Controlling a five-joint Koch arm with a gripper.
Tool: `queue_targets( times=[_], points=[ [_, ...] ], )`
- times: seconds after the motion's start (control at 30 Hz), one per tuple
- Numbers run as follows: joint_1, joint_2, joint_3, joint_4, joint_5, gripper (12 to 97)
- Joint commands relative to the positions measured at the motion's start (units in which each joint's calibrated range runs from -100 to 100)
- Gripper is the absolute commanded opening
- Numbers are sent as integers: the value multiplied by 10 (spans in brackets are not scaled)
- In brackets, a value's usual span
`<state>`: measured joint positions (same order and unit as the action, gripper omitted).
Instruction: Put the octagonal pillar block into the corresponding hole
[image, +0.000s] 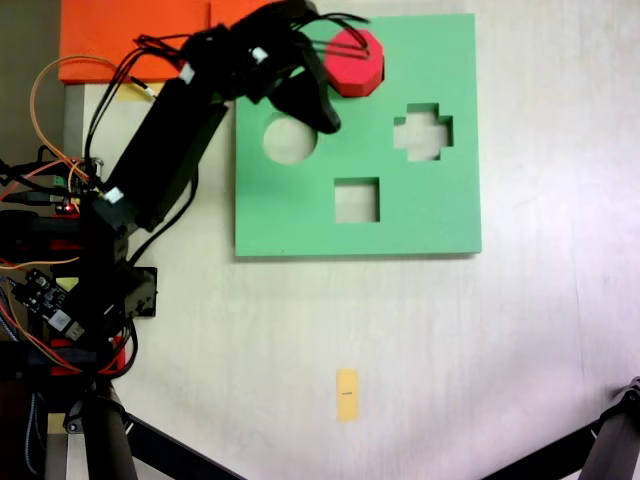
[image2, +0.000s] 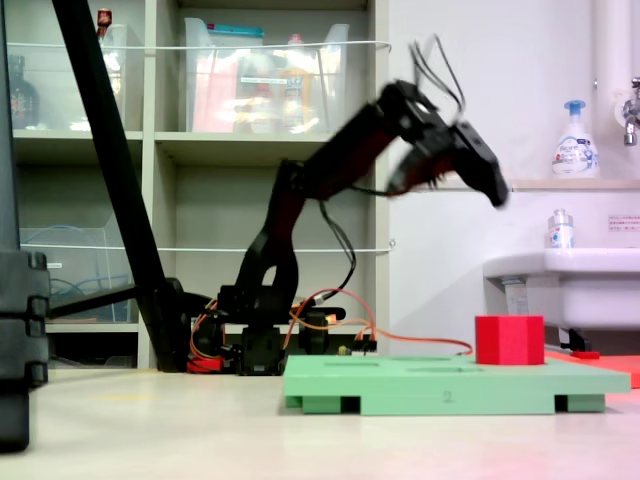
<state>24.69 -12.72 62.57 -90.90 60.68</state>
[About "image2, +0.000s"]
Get metal faucet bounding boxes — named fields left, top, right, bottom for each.
left=611, top=76, right=640, bottom=148

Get thin orange wire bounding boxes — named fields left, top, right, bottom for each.
left=189, top=287, right=474, bottom=358

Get black tripod brace bar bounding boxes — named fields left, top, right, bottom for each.
left=46, top=283, right=140, bottom=322

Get white sink basin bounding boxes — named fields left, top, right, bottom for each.
left=481, top=246, right=640, bottom=332

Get green shape sorter board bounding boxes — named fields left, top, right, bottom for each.
left=282, top=353, right=632, bottom=417

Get white foam soap bottle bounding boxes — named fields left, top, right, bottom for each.
left=550, top=99, right=602, bottom=180

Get black tripod leg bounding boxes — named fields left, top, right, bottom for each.
left=51, top=0, right=195, bottom=374
left=0, top=0, right=22, bottom=251

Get black table clamp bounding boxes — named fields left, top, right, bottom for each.
left=298, top=306, right=347, bottom=357

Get notched black stack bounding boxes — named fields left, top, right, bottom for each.
left=0, top=248, right=52, bottom=454

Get thin black gripper cables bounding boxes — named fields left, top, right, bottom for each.
left=407, top=32, right=467, bottom=122

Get small clear sanitizer bottle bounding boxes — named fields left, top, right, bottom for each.
left=545, top=208, right=577, bottom=250

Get red octagonal pillar block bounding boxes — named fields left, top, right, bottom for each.
left=474, top=314, right=547, bottom=367

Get clear plastic storage bin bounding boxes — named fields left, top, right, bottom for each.
left=18, top=225, right=140, bottom=325
left=182, top=17, right=351, bottom=135
left=5, top=23, right=132, bottom=133

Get red capped bottle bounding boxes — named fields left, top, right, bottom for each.
left=95, top=7, right=114, bottom=42

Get grey shelf unit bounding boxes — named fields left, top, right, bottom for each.
left=0, top=0, right=392, bottom=371

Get dark glass bottle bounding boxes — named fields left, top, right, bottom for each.
left=6, top=53, right=42, bottom=131

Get white shelf guard cord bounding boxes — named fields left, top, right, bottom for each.
left=18, top=238, right=397, bottom=255
left=0, top=39, right=395, bottom=55

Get circuit board with wires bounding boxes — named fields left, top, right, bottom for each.
left=337, top=334, right=379, bottom=358

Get long black cable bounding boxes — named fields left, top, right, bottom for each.
left=318, top=198, right=358, bottom=305

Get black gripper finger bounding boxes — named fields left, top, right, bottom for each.
left=384, top=143, right=452, bottom=199
left=446, top=122, right=510, bottom=209

